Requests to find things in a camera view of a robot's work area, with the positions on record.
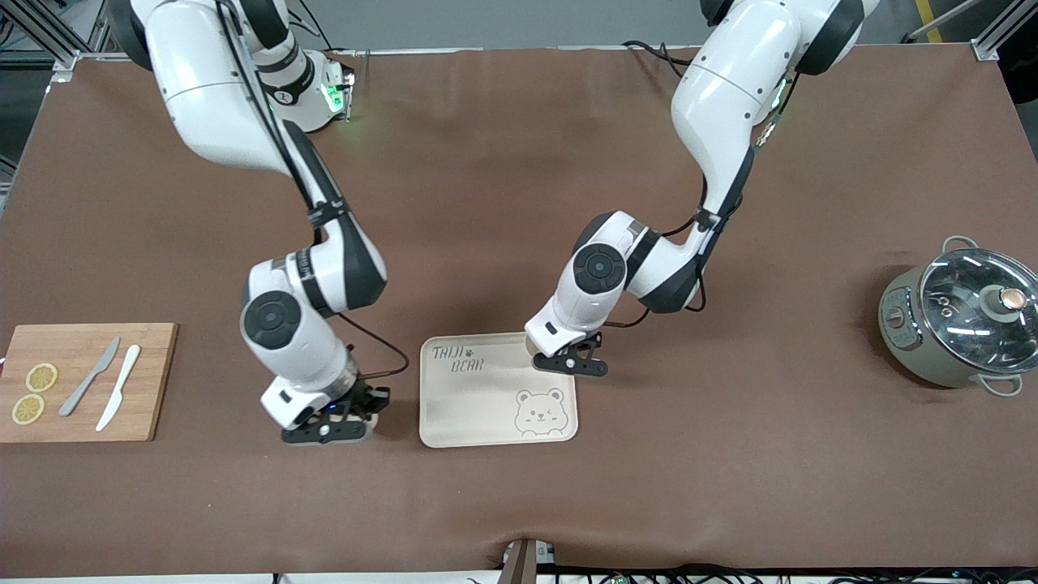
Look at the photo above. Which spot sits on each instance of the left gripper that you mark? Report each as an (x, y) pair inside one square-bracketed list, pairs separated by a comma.
[(594, 337)]

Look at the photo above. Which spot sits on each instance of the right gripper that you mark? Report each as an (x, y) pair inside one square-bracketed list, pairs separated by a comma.
[(366, 399)]

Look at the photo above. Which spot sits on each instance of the white plastic cup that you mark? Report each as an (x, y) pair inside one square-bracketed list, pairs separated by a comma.
[(532, 343)]

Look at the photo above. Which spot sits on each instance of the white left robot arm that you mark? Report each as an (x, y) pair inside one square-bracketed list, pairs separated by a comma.
[(730, 89)]

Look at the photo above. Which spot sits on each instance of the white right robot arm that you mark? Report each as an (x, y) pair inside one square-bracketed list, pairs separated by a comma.
[(211, 89)]

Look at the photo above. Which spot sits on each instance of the cream bear print tray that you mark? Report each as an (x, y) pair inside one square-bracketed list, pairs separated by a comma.
[(470, 414)]

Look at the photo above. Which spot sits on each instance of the brown table cover mat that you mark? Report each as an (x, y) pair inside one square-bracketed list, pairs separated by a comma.
[(730, 487)]

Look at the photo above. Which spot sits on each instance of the bamboo cutting board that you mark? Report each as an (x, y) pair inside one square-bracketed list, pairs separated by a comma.
[(154, 405)]

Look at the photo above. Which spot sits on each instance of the white plastic knife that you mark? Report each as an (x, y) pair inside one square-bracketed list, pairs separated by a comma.
[(117, 388)]

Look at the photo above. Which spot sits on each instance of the grey plastic knife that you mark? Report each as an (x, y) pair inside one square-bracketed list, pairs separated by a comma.
[(89, 377)]

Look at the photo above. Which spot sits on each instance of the grey-green electric pot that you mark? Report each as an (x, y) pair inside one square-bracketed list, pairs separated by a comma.
[(900, 324)]

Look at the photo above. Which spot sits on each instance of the yellow lemon slice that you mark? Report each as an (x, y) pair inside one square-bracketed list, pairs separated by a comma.
[(27, 410), (41, 377)]

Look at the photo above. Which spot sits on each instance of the glass pot lid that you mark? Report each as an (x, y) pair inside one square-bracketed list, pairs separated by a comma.
[(973, 316)]

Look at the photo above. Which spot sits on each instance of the brown post with grey clamp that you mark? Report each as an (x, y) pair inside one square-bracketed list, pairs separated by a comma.
[(523, 564)]

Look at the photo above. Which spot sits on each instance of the aluminium frame profile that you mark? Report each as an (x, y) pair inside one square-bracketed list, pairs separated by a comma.
[(65, 65), (1001, 36)]

